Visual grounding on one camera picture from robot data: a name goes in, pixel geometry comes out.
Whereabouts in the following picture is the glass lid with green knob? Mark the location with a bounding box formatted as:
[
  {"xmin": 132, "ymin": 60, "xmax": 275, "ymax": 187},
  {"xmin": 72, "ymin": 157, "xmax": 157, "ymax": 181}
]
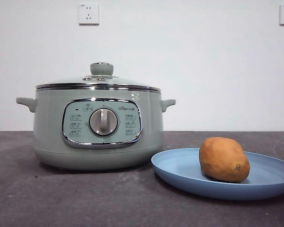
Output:
[{"xmin": 36, "ymin": 62, "xmax": 161, "ymax": 92}]

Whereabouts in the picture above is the brown potato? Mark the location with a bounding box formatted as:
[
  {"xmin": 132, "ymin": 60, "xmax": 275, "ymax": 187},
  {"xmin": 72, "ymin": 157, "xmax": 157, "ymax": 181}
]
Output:
[{"xmin": 198, "ymin": 137, "xmax": 251, "ymax": 183}]

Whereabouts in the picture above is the blue round plate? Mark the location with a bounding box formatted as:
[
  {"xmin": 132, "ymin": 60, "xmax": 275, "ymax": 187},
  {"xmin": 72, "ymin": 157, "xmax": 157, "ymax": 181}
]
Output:
[{"xmin": 151, "ymin": 148, "xmax": 284, "ymax": 201}]

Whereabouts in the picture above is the pale green electric steamer pot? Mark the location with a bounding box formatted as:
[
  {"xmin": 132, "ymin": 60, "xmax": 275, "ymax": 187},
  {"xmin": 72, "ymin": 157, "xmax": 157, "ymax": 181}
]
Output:
[{"xmin": 16, "ymin": 88, "xmax": 177, "ymax": 170}]

